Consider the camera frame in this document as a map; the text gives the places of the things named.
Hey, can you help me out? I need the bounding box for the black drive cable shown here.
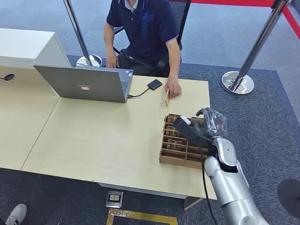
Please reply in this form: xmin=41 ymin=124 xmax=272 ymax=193
xmin=127 ymin=88 xmax=150 ymax=99

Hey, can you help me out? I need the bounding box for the grey laptop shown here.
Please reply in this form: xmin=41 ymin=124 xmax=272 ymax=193
xmin=33 ymin=64 xmax=134 ymax=104

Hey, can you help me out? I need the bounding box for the wooden slotted card rack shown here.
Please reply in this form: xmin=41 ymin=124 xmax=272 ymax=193
xmin=159 ymin=113 xmax=212 ymax=170

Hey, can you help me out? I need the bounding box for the white shoe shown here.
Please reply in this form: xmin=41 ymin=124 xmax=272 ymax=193
xmin=5 ymin=203 xmax=27 ymax=225

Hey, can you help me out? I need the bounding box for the chrome stanchion post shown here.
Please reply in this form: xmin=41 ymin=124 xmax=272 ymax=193
xmin=63 ymin=0 xmax=103 ymax=68
xmin=221 ymin=0 xmax=289 ymax=96

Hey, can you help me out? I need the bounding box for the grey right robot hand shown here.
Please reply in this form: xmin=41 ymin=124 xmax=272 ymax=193
xmin=196 ymin=107 xmax=228 ymax=139

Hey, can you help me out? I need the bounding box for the white cabinet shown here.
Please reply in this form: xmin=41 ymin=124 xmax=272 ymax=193
xmin=0 ymin=28 xmax=72 ymax=69

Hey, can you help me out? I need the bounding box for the red barrier belt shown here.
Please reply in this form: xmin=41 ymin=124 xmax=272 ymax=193
xmin=282 ymin=4 xmax=300 ymax=41
xmin=168 ymin=0 xmax=275 ymax=8

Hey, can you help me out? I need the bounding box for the black round base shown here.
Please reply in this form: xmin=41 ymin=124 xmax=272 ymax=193
xmin=277 ymin=178 xmax=300 ymax=219

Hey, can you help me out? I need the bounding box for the person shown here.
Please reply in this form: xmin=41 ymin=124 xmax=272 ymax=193
xmin=103 ymin=0 xmax=182 ymax=99

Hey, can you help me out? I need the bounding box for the white desk underframe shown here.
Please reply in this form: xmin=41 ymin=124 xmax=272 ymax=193
xmin=98 ymin=182 xmax=203 ymax=211

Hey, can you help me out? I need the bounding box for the black external drive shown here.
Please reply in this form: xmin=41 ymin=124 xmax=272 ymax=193
xmin=147 ymin=79 xmax=163 ymax=91

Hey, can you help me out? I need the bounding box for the black office chair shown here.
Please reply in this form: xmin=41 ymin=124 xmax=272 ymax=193
xmin=112 ymin=0 xmax=191 ymax=78

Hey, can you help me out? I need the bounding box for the yellow floor tape marker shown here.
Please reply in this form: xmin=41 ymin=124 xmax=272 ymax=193
xmin=106 ymin=208 xmax=179 ymax=225

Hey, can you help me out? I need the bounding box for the metal floor socket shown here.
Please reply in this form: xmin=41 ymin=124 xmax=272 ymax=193
xmin=105 ymin=190 xmax=124 ymax=209

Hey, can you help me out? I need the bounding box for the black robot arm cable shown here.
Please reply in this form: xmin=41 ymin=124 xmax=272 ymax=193
xmin=197 ymin=142 xmax=219 ymax=225

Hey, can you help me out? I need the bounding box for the person's left hand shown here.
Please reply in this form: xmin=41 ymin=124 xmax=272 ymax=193
xmin=164 ymin=76 xmax=182 ymax=99

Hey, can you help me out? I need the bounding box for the person's right hand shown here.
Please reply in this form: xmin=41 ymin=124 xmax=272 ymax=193
xmin=106 ymin=52 xmax=120 ymax=69

